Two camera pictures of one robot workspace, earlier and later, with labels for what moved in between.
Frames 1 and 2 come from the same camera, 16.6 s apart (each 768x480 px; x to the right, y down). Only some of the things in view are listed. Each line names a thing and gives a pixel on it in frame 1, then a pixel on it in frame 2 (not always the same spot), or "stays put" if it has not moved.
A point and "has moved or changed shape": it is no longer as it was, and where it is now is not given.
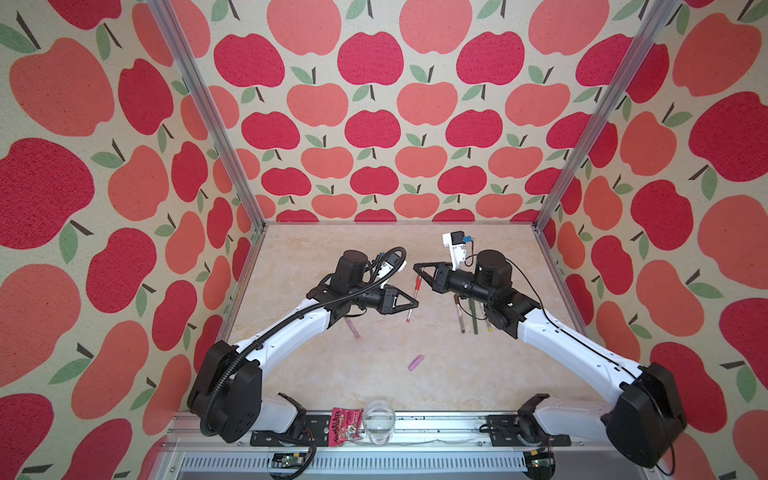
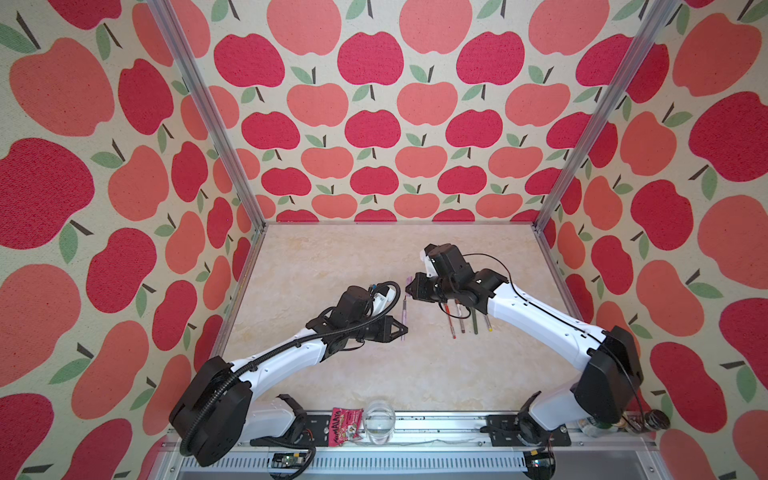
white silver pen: x=462 y=325 stays put
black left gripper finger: x=399 y=291 -> x=398 y=323
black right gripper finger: x=416 y=267 -> x=419 y=278
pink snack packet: x=344 y=426 stays put
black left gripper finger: x=405 y=307 -> x=398 y=334
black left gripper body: x=378 y=298 -> x=377 y=331
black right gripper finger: x=428 y=279 -> x=412 y=289
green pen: x=473 y=312 stays put
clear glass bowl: x=379 y=421 stays put
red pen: x=418 y=284 has moved or changed shape
